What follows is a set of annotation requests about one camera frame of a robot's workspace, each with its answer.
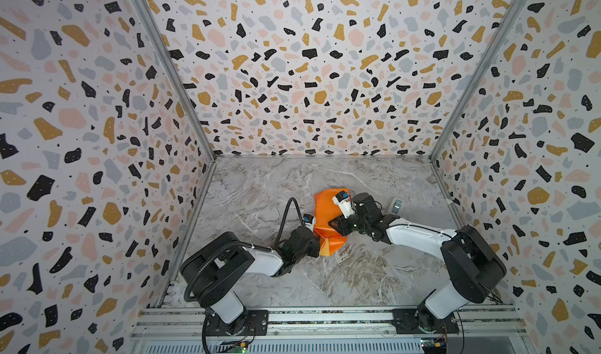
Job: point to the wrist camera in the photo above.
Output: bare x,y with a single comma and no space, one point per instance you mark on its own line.
309,221
343,201

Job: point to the white tape dispenser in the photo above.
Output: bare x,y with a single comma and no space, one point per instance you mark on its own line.
396,207

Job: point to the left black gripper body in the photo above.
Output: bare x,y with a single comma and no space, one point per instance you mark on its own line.
312,251

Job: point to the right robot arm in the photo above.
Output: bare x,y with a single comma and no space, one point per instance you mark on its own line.
473,267

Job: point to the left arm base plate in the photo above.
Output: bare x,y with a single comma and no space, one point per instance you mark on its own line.
235,323

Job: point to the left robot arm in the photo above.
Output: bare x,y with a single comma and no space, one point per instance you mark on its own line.
212,272

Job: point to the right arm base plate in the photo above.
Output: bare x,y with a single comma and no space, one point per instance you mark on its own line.
411,321

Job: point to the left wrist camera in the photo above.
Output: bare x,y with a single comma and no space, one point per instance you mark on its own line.
309,221

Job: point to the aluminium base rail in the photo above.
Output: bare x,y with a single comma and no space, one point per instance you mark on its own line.
472,329

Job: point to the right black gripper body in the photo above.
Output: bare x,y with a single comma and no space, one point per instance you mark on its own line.
352,225

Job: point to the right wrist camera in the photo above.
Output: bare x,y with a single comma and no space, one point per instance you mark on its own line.
343,201

